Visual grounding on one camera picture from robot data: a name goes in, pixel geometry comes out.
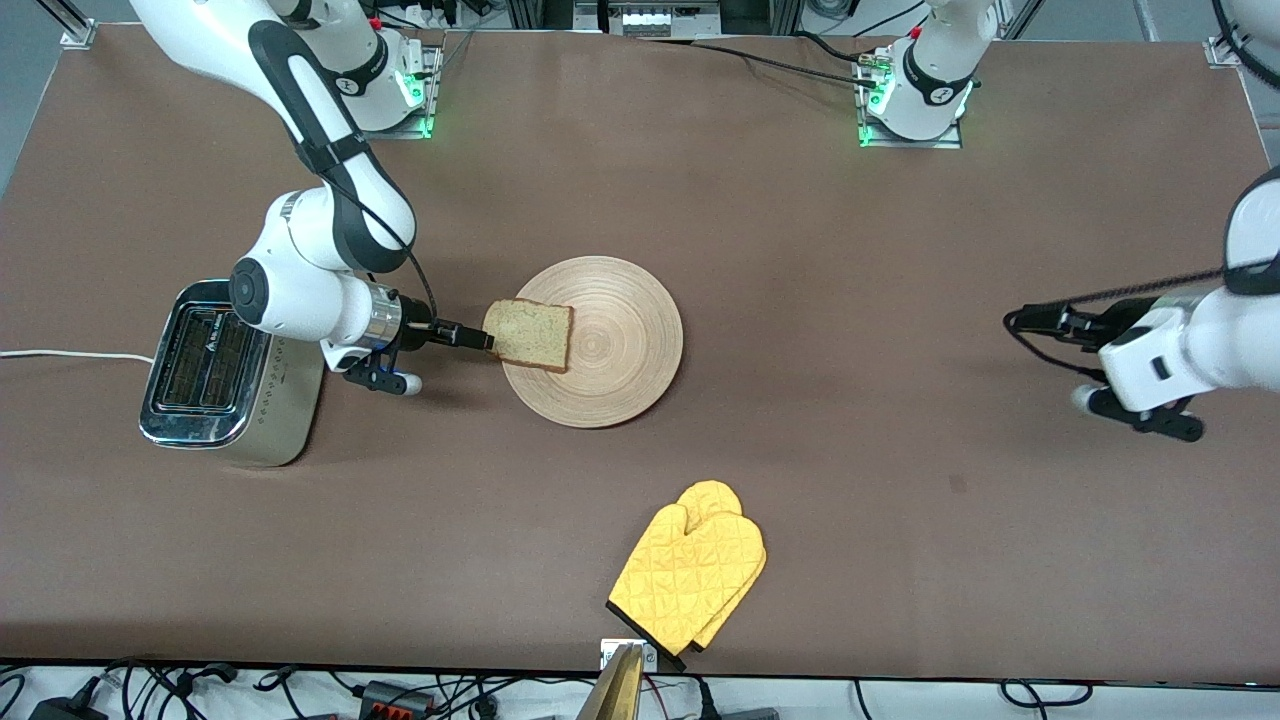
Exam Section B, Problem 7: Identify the red and black connector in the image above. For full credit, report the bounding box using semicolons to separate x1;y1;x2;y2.
358;680;438;720

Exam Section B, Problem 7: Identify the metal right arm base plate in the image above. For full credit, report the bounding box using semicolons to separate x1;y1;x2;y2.
380;42;442;140

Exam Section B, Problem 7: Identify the black power adapter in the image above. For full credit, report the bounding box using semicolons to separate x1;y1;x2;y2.
28;694;109;720

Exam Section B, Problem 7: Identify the thick black table cable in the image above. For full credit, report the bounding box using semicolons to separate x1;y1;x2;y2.
793;31;873;65

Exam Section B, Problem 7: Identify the brown bread slice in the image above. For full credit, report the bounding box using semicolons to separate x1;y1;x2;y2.
482;298;576;374

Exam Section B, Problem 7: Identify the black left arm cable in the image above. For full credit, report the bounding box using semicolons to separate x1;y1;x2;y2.
1003;0;1265;387

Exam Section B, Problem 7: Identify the white toaster power cord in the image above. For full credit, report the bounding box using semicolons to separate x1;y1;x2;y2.
0;348;157;366

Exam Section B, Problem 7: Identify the round wooden plate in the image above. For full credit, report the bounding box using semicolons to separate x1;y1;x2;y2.
500;256;685;430

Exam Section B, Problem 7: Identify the yellow quilted oven mitt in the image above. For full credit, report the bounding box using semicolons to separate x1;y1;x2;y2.
607;503;767;673
678;480;769;653

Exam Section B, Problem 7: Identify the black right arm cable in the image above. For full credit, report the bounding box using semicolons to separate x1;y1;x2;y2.
298;120;442;327

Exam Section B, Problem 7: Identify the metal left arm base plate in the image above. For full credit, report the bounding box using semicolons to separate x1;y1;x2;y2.
857;58;967;150

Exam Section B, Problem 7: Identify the silver two-slot toaster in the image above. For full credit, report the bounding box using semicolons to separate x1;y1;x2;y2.
138;278;329;468

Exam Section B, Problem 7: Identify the thin black table cable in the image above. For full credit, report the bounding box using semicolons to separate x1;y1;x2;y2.
640;38;881;89

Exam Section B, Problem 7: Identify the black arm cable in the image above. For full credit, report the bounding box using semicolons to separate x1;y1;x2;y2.
1003;0;1265;387
298;120;442;327

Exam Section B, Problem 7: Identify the white power strip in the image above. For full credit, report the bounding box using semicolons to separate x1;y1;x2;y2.
604;0;723;37

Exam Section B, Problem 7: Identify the black looped floor cable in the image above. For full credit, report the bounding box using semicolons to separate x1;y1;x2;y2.
1000;679;1093;708

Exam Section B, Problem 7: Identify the small metal edge bracket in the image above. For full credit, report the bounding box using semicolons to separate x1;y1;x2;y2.
599;639;659;673

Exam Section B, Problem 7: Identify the tan tapered post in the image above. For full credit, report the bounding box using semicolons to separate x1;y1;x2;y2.
574;643;643;720

